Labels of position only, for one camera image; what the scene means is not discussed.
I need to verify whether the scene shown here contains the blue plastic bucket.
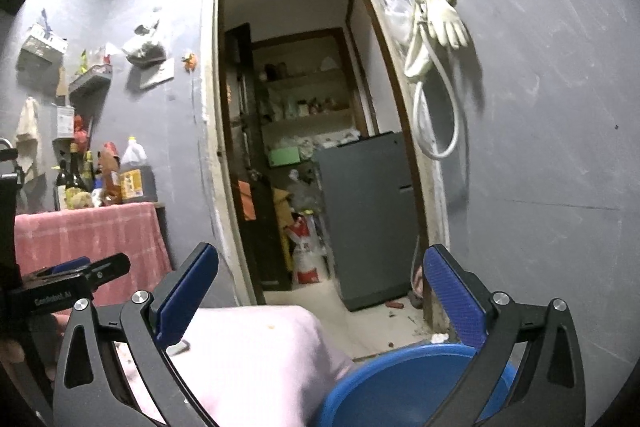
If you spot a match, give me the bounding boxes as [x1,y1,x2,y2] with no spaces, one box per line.
[314,342,522,427]

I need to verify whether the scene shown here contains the large dark oil jug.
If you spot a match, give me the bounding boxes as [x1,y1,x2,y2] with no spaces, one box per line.
[119,135,157,202]

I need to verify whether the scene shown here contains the person's left hand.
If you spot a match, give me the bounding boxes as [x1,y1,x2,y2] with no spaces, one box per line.
[1,312,70,384]

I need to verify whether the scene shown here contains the grey washing machine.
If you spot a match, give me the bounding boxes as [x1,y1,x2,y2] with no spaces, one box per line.
[314,132,419,311]

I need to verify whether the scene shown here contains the light pink table cloth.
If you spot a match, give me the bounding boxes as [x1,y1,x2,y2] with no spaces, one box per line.
[112,304,356,427]

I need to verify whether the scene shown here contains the green box on shelf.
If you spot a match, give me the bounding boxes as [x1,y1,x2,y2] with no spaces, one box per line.
[268,146,300,168]

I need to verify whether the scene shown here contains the pink checkered counter cloth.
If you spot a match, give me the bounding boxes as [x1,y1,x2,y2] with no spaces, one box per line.
[15,202,171,306]

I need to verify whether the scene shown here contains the red white sack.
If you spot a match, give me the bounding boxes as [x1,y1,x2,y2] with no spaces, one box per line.
[285,215,329,286]

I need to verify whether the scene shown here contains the hanging beige towel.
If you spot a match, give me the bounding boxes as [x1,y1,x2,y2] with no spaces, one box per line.
[15,96,43,183]

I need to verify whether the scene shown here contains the hanging plastic bag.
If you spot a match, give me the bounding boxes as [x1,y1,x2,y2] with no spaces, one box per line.
[122,14,167,69]

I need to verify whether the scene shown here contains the wooden door frame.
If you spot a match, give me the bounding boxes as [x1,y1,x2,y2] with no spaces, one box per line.
[202,0,452,338]

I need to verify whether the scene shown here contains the orange wall hook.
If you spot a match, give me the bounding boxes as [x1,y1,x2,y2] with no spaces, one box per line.
[182,53,198,72]

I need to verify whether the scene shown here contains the cream rubber gloves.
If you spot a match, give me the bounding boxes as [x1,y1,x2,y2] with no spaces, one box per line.
[404,0,470,79]

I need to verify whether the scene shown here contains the wall shelf rack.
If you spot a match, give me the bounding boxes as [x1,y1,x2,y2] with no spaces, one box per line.
[68,64,113,101]

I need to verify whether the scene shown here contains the dark sauce bottle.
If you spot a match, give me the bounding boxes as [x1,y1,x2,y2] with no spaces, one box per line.
[65,142,88,209]

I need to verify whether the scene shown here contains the white wall socket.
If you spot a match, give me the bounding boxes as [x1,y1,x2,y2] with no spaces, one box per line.
[139,57,176,91]

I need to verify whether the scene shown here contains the white hose loop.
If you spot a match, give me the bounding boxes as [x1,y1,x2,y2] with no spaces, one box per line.
[410,26,469,162]

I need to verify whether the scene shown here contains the white wall basket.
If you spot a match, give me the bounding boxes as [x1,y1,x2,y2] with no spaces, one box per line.
[16,36,65,70]

